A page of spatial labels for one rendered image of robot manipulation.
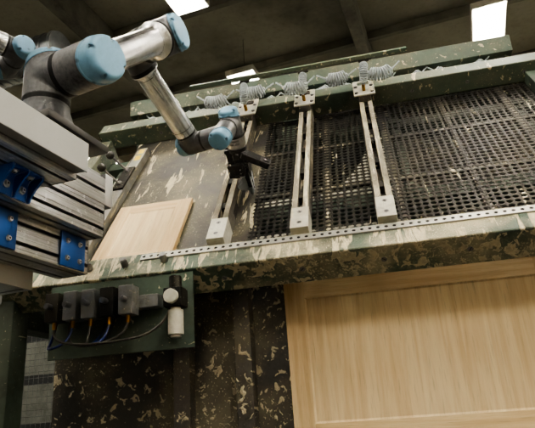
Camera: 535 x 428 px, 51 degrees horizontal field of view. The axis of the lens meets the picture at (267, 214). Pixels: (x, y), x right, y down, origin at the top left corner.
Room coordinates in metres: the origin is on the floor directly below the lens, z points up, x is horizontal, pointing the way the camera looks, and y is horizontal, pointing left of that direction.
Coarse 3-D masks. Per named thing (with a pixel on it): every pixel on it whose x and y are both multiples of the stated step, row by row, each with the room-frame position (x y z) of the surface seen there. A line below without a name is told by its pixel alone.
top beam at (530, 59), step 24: (432, 72) 2.30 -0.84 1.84; (456, 72) 2.25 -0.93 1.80; (480, 72) 2.25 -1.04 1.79; (504, 72) 2.24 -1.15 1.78; (288, 96) 2.44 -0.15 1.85; (336, 96) 2.37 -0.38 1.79; (384, 96) 2.36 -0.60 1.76; (408, 96) 2.35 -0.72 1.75; (432, 96) 2.35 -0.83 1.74; (144, 120) 2.60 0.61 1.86; (192, 120) 2.50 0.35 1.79; (216, 120) 2.50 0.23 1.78; (264, 120) 2.48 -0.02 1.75; (120, 144) 2.63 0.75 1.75
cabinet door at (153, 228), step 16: (128, 208) 2.15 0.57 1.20; (144, 208) 2.12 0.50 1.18; (160, 208) 2.10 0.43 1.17; (176, 208) 2.07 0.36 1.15; (112, 224) 2.08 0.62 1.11; (128, 224) 2.07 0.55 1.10; (144, 224) 2.04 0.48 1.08; (160, 224) 2.02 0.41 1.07; (176, 224) 1.99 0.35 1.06; (112, 240) 2.00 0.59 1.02; (128, 240) 1.99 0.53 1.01; (144, 240) 1.96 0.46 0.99; (160, 240) 1.94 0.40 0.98; (176, 240) 1.92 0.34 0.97; (96, 256) 1.95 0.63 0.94; (112, 256) 1.93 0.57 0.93
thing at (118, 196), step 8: (144, 152) 2.45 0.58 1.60; (136, 160) 2.40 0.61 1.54; (144, 160) 2.45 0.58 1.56; (136, 168) 2.36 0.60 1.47; (136, 176) 2.36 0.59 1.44; (128, 184) 2.28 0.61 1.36; (120, 192) 2.22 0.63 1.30; (128, 192) 2.28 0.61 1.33; (112, 200) 2.18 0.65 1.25; (120, 200) 2.21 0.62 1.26; (112, 208) 2.14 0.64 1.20; (104, 216) 2.10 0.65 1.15; (112, 216) 2.14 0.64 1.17; (104, 224) 2.08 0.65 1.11; (104, 232) 2.08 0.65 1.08; (88, 240) 2.00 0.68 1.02; (96, 240) 2.02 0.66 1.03; (88, 248) 1.97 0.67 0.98; (96, 248) 2.02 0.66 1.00; (88, 256) 1.97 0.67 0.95
